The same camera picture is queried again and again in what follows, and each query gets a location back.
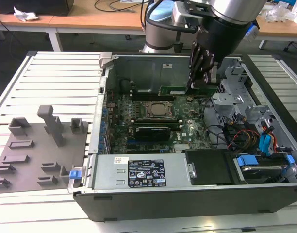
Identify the silver chipset heatsink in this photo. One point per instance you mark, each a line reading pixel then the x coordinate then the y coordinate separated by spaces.
pixel 182 149

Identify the hard disk in blue carrier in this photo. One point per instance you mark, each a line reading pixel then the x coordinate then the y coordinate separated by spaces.
pixel 260 169

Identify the black graphics card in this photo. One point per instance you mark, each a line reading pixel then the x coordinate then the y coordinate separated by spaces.
pixel 152 136

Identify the silver CPU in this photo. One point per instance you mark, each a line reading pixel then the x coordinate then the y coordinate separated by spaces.
pixel 158 108

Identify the black open PC case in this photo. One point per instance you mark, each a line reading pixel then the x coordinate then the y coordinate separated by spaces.
pixel 163 206

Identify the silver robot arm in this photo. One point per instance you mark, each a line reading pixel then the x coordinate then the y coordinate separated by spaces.
pixel 155 36

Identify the green motherboard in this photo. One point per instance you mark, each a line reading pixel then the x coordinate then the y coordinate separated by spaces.
pixel 187 116

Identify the grey case latch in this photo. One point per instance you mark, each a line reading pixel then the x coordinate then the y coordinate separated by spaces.
pixel 105 58

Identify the silver coin battery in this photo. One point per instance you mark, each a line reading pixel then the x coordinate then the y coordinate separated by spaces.
pixel 190 99

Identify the green RAM stick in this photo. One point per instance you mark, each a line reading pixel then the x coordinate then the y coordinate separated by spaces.
pixel 168 90

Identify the black RAM slot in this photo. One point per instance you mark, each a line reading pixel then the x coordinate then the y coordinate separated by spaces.
pixel 153 99
pixel 131 92
pixel 146 94
pixel 158 124
pixel 148 97
pixel 158 121

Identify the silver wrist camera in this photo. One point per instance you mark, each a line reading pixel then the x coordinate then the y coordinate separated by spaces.
pixel 180 15

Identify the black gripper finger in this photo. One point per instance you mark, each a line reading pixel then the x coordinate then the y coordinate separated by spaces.
pixel 199 68

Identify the silver power supply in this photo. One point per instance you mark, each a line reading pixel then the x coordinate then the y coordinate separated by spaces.
pixel 107 170

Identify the black drive bay cover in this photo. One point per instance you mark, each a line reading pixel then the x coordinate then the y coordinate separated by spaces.
pixel 211 167

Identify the crumpled white paper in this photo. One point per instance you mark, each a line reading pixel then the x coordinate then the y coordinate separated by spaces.
pixel 24 15

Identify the silver metal drive cage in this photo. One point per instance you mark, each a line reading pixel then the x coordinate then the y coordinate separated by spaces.
pixel 226 99

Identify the clear plastic bag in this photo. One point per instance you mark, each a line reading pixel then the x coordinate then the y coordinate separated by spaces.
pixel 277 12

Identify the blue plastic latch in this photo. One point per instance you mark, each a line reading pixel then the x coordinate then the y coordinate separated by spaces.
pixel 75 174

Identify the blue expansion slot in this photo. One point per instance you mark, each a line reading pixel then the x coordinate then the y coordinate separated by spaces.
pixel 131 141

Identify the wooden desk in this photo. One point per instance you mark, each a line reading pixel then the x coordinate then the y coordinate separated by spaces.
pixel 90 17

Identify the grey parts rack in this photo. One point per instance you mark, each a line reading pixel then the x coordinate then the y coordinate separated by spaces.
pixel 54 157

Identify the wide black device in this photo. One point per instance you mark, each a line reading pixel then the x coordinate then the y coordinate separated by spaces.
pixel 41 7

